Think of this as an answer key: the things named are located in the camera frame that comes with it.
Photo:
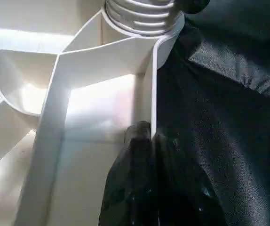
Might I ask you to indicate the white plastic table leg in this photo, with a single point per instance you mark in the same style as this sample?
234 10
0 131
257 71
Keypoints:
142 16

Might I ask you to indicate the white plastic table top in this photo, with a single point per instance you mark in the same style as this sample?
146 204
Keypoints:
92 117

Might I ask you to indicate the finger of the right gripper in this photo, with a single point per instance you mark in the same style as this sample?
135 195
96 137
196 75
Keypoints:
191 5

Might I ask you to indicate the black work surface mat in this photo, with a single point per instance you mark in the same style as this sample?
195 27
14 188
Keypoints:
219 103

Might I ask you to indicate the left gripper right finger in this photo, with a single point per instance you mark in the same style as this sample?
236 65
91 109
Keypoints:
182 197

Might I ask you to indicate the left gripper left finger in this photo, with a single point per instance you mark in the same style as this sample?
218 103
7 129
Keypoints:
130 188

